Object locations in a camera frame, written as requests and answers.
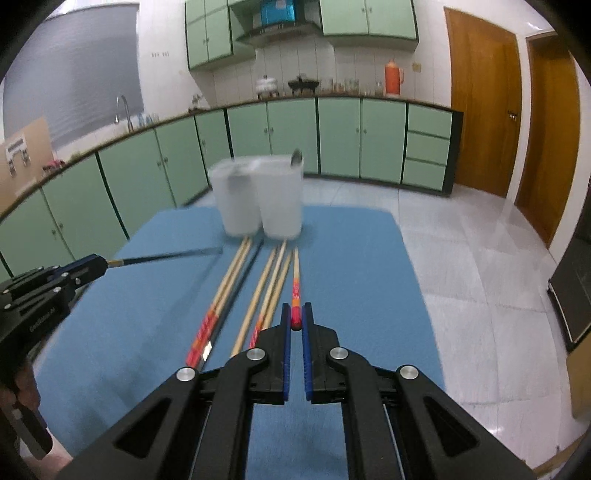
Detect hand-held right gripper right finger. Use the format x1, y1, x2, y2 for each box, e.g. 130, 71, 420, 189
301, 302, 539, 480

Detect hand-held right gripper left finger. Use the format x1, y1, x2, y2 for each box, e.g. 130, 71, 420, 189
55, 302, 293, 480

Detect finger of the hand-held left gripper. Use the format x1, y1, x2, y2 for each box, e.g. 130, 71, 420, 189
0, 268, 107, 320
13, 253, 110, 289

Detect plain wooden chopstick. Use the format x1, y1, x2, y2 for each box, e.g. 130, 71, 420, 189
261, 251, 294, 331
230, 246, 277, 356

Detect red patterned wooden chopstick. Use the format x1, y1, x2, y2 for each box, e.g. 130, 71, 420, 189
289, 248, 304, 332

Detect black chopstick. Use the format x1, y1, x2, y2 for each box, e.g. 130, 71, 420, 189
198, 237, 265, 368
106, 246, 225, 269

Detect white plastic utensil holder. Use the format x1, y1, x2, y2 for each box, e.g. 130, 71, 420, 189
208, 154, 306, 241

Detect person's left hand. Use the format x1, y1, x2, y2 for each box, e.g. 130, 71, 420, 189
17, 364, 42, 417

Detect blue table mat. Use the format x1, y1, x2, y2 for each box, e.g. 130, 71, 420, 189
34, 205, 447, 480

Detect green base cabinets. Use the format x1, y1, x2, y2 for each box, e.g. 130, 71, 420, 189
0, 95, 464, 288

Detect cardboard box with white label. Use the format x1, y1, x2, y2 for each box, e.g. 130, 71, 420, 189
0, 117, 59, 214

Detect metal kitchen faucet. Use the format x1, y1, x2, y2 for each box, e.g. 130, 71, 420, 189
114, 94, 135, 133

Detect grey window blind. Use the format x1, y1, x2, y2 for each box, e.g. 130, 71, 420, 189
2, 4, 144, 154

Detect white lidded pot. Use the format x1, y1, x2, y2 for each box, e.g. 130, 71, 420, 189
256, 74, 279, 99

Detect black cooking pot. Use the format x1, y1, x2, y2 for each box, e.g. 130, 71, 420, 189
287, 73, 321, 96

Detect row of glass jars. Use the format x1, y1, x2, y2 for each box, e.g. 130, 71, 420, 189
318, 78, 384, 97

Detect black glass cabinet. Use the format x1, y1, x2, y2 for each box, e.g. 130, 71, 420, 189
547, 230, 591, 354

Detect small cardboard box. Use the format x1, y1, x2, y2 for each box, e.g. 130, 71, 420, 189
565, 340, 591, 419

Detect orange thermos flask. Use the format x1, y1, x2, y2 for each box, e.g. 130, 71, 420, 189
384, 58, 405, 98

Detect grey range hood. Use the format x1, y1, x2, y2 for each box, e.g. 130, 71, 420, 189
235, 20, 324, 47

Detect blue box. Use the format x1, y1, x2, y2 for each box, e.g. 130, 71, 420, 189
259, 0, 297, 27

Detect plain wooden door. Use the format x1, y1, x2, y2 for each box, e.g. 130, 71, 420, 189
514, 34, 582, 250

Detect wooden door with handle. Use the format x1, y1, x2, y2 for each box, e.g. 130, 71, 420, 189
444, 6, 523, 199

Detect green wall cabinets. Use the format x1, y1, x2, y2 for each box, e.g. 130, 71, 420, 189
185, 0, 420, 73

